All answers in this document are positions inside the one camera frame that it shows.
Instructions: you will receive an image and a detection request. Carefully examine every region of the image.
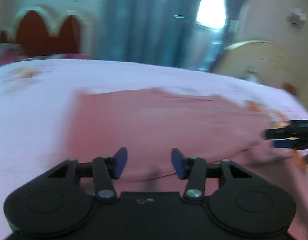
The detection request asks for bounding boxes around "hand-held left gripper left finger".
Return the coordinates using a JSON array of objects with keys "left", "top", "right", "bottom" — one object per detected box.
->
[{"left": 47, "top": 147, "right": 128, "bottom": 202}]

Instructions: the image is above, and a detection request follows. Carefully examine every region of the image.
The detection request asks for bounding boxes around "floral white bedsheet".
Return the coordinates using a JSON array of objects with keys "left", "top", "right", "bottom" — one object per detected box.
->
[{"left": 0, "top": 59, "right": 308, "bottom": 240}]

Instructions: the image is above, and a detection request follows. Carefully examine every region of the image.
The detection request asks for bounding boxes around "red and white headboard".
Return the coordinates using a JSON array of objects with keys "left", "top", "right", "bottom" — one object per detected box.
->
[{"left": 0, "top": 5, "right": 92, "bottom": 55}]

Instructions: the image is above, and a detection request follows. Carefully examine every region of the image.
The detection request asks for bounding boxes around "bright window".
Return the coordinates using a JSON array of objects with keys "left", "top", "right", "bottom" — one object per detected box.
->
[{"left": 196, "top": 0, "right": 227, "bottom": 29}]

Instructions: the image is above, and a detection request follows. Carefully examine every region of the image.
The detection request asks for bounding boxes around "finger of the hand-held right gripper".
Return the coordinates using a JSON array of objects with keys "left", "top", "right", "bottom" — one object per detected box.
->
[
  {"left": 265, "top": 120, "right": 308, "bottom": 139},
  {"left": 273, "top": 137, "right": 308, "bottom": 150}
]

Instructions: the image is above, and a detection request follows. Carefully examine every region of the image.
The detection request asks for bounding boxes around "pink garment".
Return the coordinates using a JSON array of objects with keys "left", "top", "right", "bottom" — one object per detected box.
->
[{"left": 65, "top": 87, "right": 295, "bottom": 184}]

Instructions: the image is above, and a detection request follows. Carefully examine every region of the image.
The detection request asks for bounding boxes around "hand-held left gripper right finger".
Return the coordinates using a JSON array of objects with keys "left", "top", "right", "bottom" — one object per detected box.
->
[{"left": 171, "top": 148, "right": 252, "bottom": 203}]

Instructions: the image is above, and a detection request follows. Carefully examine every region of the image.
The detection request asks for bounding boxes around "teal curtain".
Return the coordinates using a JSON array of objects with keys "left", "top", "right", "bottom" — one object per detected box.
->
[{"left": 96, "top": 0, "right": 244, "bottom": 69}]

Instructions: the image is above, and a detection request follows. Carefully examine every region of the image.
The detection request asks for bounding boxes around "cream rounded furniture piece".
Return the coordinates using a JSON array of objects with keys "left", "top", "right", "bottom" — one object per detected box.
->
[{"left": 213, "top": 40, "right": 298, "bottom": 94}]

